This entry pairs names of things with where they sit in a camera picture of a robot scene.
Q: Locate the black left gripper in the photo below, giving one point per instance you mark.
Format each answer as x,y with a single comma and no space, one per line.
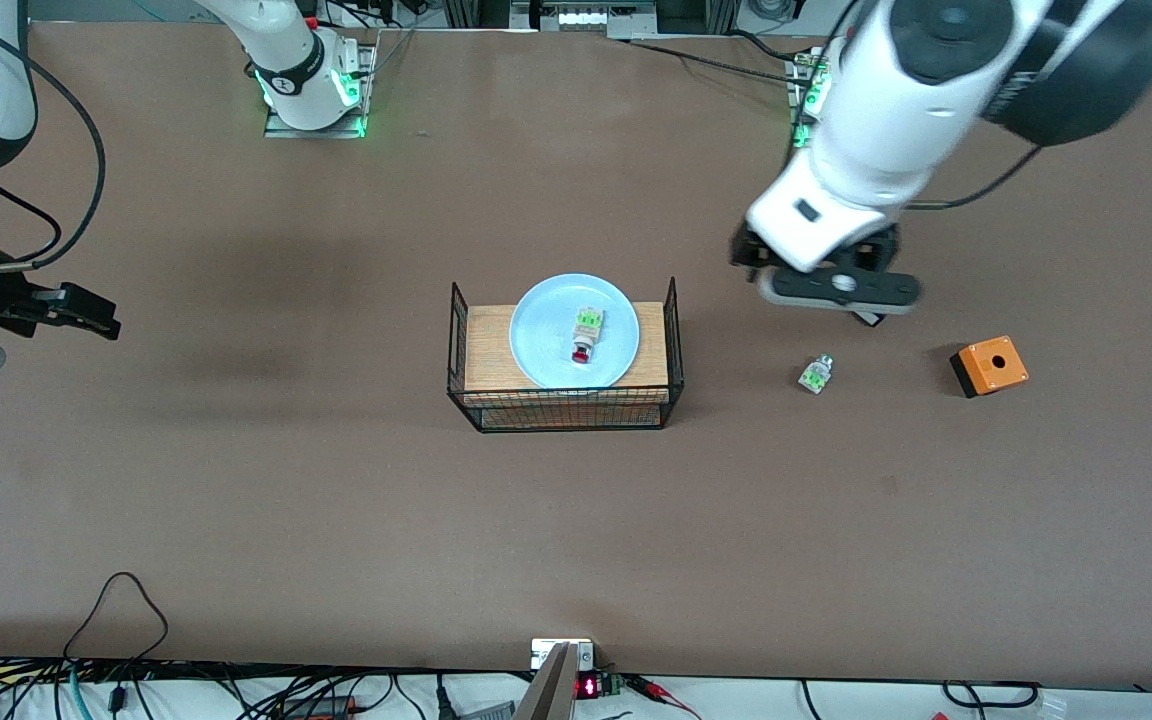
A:
882,247

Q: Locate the red push button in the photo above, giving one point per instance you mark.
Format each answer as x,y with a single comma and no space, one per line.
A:
587,333

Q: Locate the light blue plate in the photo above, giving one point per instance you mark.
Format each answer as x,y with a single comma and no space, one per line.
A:
546,340

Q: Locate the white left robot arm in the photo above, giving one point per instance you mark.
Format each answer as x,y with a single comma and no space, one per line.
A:
886,130

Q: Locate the black white push button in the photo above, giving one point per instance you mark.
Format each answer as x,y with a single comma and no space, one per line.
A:
872,319

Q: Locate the green push button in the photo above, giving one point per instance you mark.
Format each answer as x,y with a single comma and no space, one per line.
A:
816,373

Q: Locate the orange button box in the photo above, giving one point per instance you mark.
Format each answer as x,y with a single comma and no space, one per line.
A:
991,366

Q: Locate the wooden board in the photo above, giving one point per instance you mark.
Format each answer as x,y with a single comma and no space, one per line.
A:
486,350

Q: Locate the red clip lead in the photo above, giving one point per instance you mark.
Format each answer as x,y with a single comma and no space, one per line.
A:
661,692

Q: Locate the red digit display module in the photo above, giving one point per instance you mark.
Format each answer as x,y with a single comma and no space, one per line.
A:
591,686

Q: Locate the grey metal bracket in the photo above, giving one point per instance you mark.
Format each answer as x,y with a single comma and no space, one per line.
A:
554,680

